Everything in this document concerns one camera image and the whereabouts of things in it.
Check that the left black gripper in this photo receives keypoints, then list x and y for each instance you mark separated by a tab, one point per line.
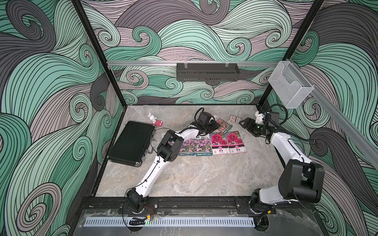
214	124

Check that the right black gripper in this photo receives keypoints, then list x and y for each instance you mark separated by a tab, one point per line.
248	127

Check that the purple flower seed packet back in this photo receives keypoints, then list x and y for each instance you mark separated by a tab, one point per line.
203	146

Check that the purple flower seed packet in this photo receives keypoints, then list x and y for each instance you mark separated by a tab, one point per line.
203	146
188	148

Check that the pink carnation seed packet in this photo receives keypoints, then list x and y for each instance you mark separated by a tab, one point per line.
219	144

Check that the pink flower packet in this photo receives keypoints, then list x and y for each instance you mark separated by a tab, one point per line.
235	143

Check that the red flower green seed packet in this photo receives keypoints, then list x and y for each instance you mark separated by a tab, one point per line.
224	126

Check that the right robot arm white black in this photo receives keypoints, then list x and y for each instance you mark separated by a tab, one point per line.
301	180

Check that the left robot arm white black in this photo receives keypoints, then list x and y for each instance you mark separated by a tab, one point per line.
167	151

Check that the small red white card box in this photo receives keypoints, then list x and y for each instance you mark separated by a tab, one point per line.
234	119

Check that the pink small case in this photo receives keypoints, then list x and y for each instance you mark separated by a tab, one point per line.
158	123

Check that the white rabbit figurine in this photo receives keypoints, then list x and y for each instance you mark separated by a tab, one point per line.
152	118

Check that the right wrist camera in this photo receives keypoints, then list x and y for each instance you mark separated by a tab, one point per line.
260	118

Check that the clear plastic wall holder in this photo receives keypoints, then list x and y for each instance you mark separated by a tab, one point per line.
290	84

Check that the black wall tray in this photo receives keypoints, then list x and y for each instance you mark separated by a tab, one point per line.
207	73

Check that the aluminium rail right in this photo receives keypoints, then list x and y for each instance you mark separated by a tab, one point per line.
326	94

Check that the aluminium rail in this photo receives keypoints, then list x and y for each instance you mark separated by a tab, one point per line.
326	94
186	63

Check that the white slotted cable duct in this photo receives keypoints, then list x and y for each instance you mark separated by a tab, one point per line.
172	222

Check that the aluminium rail back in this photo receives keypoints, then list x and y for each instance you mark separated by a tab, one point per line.
186	63

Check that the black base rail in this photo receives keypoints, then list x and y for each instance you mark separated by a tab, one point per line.
165	205

